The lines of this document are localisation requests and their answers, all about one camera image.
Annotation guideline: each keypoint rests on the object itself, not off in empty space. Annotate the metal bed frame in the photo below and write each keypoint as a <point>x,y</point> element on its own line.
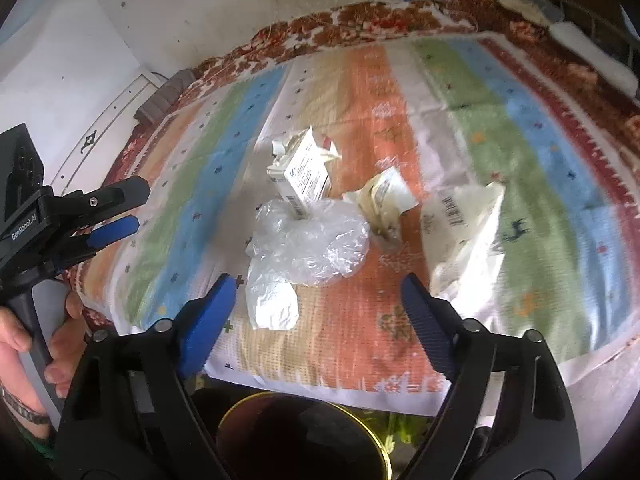
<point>590,15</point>

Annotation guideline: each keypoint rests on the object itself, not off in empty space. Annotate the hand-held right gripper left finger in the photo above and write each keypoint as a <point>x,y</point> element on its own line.
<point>210,320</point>

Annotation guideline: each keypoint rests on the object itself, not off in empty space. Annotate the cream cloth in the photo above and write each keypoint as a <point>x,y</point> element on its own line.
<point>525,10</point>

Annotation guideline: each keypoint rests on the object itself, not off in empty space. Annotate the dark bin with yellow rim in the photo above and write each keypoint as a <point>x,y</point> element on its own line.
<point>300,440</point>

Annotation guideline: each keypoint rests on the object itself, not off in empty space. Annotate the grey folded cloth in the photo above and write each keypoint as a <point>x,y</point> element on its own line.
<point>162,95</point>

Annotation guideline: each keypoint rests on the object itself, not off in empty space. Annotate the white cardboard box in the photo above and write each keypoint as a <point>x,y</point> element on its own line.
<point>305,170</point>

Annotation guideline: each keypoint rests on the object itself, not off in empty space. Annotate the person's left hand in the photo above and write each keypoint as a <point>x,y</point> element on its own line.
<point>65,345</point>

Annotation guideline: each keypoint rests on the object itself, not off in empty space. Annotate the white folded cloth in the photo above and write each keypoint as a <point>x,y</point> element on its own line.
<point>595,55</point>

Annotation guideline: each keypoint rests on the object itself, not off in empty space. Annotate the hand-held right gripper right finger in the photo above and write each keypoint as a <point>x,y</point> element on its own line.
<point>425,325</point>

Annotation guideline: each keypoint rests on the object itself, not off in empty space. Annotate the clear plastic bag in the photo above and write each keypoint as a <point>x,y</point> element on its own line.
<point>310,240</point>

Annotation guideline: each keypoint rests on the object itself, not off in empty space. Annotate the white barcode packaging bag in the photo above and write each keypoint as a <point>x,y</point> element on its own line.
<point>467,240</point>

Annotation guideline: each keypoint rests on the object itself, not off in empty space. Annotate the person's left forearm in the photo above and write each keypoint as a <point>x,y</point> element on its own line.
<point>30,442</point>

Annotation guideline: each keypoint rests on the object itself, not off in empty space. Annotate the white bed headboard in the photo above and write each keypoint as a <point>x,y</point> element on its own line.
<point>105,135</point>

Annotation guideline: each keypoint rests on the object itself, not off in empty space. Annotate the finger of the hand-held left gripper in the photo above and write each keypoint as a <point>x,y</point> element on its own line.
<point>117,227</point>
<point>100,200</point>

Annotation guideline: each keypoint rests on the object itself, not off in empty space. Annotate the striped colourful blanket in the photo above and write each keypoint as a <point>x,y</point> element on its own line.
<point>380,110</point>

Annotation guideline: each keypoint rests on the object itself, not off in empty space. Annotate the cream wrapper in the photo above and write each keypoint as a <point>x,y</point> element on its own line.
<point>382,200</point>

